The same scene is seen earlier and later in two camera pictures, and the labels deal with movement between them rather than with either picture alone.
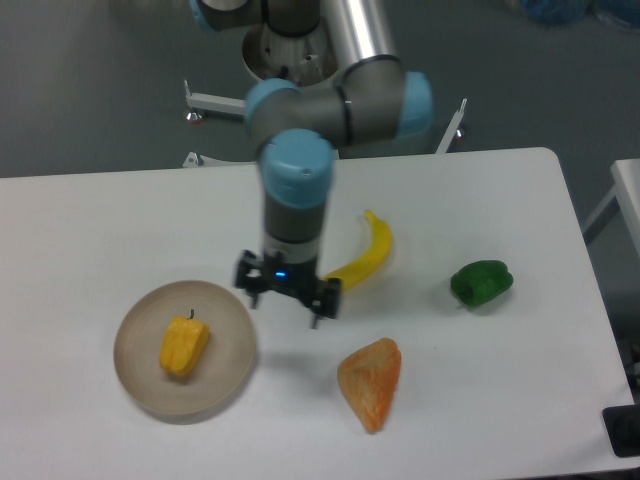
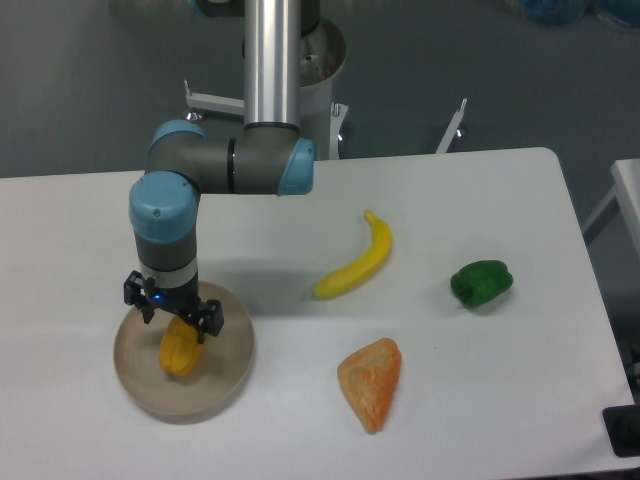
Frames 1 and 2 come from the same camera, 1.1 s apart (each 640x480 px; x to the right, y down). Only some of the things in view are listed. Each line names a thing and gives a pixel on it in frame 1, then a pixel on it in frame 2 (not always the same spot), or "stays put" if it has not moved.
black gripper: x=255 y=276 → x=204 y=315
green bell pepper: x=480 y=282 stays put
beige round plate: x=224 y=367 stays put
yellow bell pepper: x=184 y=341 stays put
